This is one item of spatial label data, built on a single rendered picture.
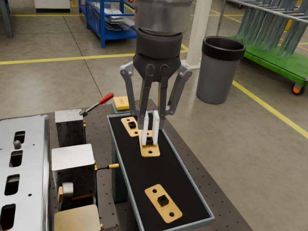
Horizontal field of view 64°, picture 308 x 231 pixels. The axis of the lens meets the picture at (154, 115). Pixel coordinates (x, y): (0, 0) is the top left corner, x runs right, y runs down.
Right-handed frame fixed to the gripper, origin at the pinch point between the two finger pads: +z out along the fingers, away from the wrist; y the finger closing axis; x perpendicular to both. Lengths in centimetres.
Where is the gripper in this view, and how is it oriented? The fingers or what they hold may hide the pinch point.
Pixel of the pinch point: (150, 128)
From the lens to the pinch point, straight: 51.5
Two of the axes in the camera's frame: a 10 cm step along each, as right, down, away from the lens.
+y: -9.9, 0.0, -1.7
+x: 1.4, 5.7, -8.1
